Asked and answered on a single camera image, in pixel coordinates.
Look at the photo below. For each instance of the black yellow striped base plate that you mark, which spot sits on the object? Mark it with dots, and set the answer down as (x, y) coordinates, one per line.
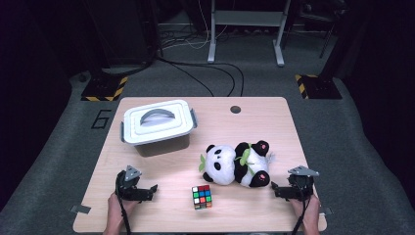
(102, 88)
(321, 87)

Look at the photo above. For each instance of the grey table corner bracket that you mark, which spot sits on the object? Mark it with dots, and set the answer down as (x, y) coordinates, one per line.
(80, 209)
(327, 211)

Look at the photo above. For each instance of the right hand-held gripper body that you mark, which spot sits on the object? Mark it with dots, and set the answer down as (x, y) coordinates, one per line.
(301, 187)

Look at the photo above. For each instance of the person's right hand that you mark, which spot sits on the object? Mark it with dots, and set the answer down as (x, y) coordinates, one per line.
(310, 210)

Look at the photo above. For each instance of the clear grey storage box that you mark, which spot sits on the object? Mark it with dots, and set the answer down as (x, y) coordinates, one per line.
(163, 147)

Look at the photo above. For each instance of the panda plush toy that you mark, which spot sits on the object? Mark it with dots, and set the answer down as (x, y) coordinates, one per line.
(225, 164)

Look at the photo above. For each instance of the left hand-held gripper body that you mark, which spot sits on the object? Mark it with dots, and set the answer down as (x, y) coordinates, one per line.
(125, 191)

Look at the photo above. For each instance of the person's left hand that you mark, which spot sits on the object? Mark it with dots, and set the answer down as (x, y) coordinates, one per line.
(117, 210)

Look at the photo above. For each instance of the white metal stand frame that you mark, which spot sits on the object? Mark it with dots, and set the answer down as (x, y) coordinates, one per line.
(248, 18)

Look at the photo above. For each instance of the multicoloured puzzle cube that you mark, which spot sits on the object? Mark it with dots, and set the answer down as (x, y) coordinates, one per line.
(201, 197)

